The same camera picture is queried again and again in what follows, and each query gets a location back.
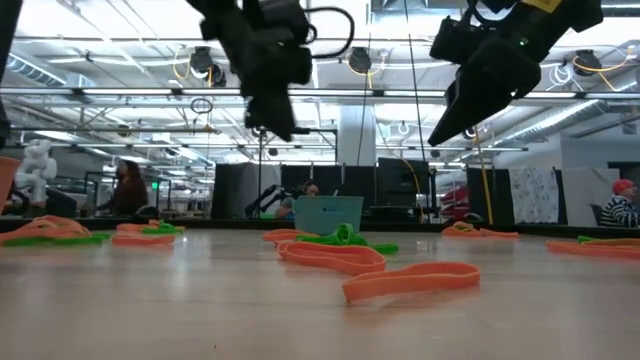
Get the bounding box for black cabinet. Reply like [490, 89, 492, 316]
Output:
[376, 157, 438, 222]

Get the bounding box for red object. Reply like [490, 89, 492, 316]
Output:
[438, 184, 470, 222]

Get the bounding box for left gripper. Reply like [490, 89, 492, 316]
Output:
[219, 27, 315, 143]

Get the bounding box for white humanoid robot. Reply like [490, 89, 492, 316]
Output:
[13, 138, 59, 210]

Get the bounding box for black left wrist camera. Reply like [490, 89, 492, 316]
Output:
[257, 0, 312, 47]

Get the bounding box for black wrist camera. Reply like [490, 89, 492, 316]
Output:
[428, 16, 482, 65]
[257, 0, 312, 47]

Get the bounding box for person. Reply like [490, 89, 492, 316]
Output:
[96, 158, 150, 218]
[274, 180, 320, 220]
[598, 178, 640, 230]

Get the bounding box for black partition panel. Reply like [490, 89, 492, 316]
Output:
[465, 166, 569, 226]
[279, 164, 378, 211]

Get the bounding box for yellow cable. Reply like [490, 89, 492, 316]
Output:
[472, 124, 495, 226]

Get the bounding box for white building column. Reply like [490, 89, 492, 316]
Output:
[338, 103, 378, 167]

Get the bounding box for plain white cloth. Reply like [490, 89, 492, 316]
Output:
[561, 166, 625, 229]

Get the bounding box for yellow tag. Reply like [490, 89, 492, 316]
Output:
[521, 0, 565, 15]

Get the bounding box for black gantry frame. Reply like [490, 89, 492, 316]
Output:
[257, 126, 340, 166]

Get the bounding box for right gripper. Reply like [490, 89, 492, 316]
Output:
[428, 0, 567, 146]

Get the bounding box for white patterned cloth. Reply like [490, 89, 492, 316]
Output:
[508, 165, 561, 225]

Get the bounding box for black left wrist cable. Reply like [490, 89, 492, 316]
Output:
[302, 5, 357, 60]

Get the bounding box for black aluminium table frame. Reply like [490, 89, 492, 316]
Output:
[0, 213, 640, 239]

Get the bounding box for light teal handled basket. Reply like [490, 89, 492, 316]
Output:
[292, 194, 365, 236]

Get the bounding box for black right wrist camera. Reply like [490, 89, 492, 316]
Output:
[428, 16, 482, 65]

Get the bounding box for silver ceiling duct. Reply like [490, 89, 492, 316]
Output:
[492, 97, 640, 147]

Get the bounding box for orange plastic basket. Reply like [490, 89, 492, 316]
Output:
[0, 155, 23, 214]

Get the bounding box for black workstation frame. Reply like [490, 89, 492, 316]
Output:
[83, 170, 175, 217]

